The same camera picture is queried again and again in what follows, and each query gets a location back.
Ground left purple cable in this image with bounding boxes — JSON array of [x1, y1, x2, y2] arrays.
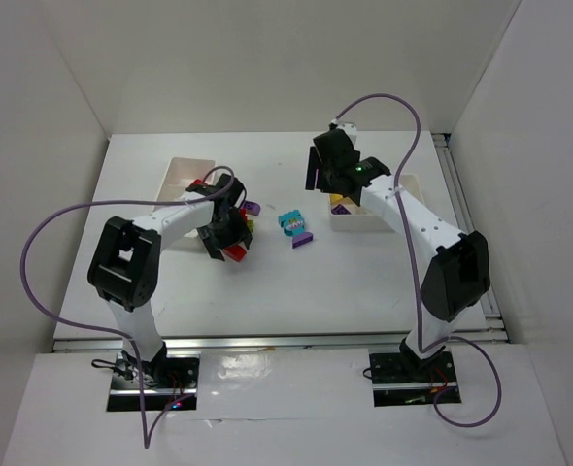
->
[[19, 165, 237, 450]]

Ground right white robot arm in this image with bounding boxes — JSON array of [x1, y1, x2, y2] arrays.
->
[[305, 125, 490, 369]]

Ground teal character lego figure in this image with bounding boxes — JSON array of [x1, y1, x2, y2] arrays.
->
[[278, 210, 306, 237]]

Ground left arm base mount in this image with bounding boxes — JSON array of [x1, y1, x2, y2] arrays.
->
[[90, 347, 200, 413]]

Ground right white divided tray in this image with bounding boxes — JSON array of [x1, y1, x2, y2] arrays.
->
[[328, 174, 424, 233]]

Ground red curved lego brick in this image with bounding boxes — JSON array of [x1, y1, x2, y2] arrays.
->
[[222, 245, 248, 262]]

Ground left white divided tray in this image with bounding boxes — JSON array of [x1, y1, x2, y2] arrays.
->
[[153, 156, 218, 242]]

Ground aluminium rail front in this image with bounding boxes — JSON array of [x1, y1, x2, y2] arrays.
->
[[52, 330, 462, 351]]

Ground purple printed lego brick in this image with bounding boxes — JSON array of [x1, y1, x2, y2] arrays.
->
[[242, 200, 261, 216]]

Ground purple cable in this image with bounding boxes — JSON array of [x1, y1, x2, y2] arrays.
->
[[19, 165, 237, 450], [329, 92, 504, 428]]

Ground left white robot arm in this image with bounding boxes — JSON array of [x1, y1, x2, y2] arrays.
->
[[87, 174, 253, 370]]

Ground purple curved lego base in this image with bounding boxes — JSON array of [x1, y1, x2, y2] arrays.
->
[[291, 231, 314, 249]]

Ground aluminium rail right side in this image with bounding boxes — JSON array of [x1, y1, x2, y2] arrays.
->
[[432, 133, 510, 343]]

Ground white divided tray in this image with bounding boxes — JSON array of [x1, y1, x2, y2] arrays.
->
[[328, 174, 424, 233], [153, 156, 218, 242]]

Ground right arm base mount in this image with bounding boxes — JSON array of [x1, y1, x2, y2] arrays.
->
[[361, 347, 462, 408]]

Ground aluminium rail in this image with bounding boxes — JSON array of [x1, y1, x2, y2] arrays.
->
[[432, 133, 510, 343], [52, 330, 462, 351]]

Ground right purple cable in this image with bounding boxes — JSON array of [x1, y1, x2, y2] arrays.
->
[[329, 92, 504, 428]]

